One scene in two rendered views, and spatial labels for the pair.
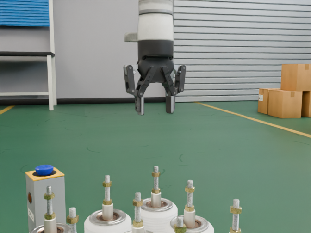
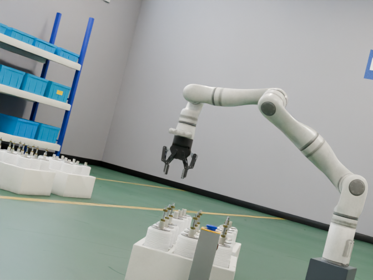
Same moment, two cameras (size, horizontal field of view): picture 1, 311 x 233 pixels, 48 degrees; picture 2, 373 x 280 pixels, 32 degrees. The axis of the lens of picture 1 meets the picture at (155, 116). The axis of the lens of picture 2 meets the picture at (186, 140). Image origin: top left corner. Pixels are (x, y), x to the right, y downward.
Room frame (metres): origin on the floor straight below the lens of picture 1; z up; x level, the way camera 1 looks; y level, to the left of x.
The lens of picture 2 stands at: (2.63, 1.62, 0.56)
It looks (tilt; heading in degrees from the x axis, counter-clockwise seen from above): 1 degrees up; 220
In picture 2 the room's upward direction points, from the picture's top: 14 degrees clockwise
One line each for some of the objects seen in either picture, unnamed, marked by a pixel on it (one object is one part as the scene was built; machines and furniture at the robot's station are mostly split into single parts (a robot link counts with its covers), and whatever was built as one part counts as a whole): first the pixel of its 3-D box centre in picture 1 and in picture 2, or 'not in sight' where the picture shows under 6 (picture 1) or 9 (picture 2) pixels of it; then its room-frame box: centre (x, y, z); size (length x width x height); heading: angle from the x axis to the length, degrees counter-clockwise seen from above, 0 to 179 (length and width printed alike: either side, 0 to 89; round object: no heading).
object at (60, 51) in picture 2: not in sight; (54, 53); (-2.44, -5.17, 1.38); 0.50 x 0.38 x 0.11; 102
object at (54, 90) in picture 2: not in sight; (45, 89); (-2.44, -5.16, 0.90); 0.50 x 0.38 x 0.21; 101
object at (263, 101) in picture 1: (273, 101); not in sight; (4.28, -1.47, 0.15); 0.30 x 0.24 x 0.30; 101
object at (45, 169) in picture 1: (44, 170); (211, 228); (0.77, 0.26, 0.32); 0.04 x 0.04 x 0.02
